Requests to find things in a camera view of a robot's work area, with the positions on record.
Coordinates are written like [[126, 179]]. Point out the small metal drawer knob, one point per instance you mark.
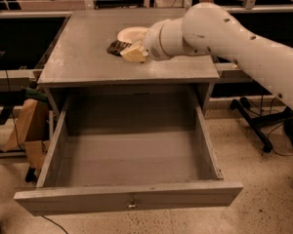
[[132, 205]]

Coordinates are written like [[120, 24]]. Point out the open grey wooden drawer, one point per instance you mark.
[[110, 146]]

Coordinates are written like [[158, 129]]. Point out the grey side rail shelf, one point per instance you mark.
[[231, 75]]

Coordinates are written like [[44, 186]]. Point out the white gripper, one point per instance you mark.
[[152, 44]]

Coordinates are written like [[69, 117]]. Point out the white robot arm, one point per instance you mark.
[[208, 29]]

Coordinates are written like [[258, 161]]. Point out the white ceramic bowl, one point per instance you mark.
[[132, 34]]

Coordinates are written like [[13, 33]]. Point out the grey wooden cabinet counter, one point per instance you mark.
[[80, 59]]

